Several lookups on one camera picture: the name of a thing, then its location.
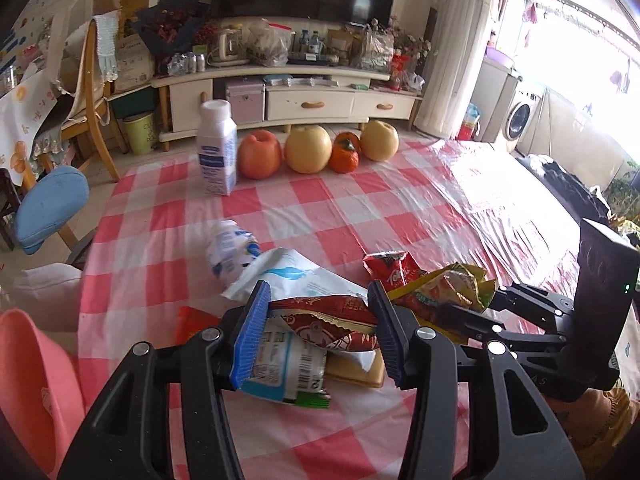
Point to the dark wrapped flower bouquet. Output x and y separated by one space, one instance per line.
170 25

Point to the cream cloth bag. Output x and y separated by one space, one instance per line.
70 35

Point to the yellow packet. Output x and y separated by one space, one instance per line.
355 374

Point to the red apple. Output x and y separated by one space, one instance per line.
257 155

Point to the dark clothes pile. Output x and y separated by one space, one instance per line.
565 185

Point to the white pillow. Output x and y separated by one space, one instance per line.
45 290

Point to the green waste bin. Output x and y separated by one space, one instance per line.
140 132

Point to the small white yogurt bottle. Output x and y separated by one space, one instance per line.
227 250

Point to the white utility cabinet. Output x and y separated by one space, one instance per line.
495 100

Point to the dark green crate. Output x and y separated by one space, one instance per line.
132 102

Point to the white orange-print tablecloth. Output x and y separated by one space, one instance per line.
20 110

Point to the small water bottle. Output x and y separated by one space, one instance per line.
305 42
316 42

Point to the red checked tablecloth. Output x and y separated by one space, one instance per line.
350 210

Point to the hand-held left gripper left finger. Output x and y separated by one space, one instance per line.
250 335

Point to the tall white milk bottle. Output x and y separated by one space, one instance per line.
217 160

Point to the cream television cabinet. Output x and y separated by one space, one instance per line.
310 105

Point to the white wet wipes packet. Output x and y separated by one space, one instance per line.
295 275

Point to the yellow green snack wrapper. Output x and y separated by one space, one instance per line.
450 285

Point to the purple basin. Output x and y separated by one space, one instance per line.
497 59

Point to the dried flower bunch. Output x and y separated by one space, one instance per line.
412 40

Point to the clear plastic bag of goods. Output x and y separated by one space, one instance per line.
267 45

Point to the small orange persimmon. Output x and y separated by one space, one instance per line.
342 162

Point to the red plastic package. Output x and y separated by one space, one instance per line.
400 72

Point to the printed plastic bag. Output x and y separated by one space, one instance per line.
375 52

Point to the pink storage box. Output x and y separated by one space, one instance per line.
245 102

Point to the blue red plastic bag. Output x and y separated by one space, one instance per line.
468 122

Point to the blue white barcode packet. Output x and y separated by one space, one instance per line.
285 365

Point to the yellow pear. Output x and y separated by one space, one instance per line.
307 150
379 141

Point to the shiny wrapped jars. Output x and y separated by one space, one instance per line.
187 62

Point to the light wooden chair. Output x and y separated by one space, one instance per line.
92 105

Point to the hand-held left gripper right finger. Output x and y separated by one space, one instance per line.
387 340

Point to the person's right forearm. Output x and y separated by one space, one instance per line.
595 420

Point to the pale green lace cloth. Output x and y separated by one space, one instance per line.
106 50

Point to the dark red snack wrapper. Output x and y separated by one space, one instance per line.
325 307

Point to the white cardboard box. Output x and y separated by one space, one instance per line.
135 62

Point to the orange tangerine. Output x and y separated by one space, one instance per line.
348 140

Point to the glass electric kettle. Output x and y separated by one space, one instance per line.
226 47

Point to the white washing machine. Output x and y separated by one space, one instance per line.
522 115

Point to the green potted plant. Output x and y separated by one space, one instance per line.
622 190

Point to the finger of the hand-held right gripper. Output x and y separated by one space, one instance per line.
530 302
470 322

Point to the white curtain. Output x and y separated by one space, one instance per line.
465 45

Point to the colourful wall chart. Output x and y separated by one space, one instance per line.
30 35

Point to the pink plastic bin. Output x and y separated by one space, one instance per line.
35 385

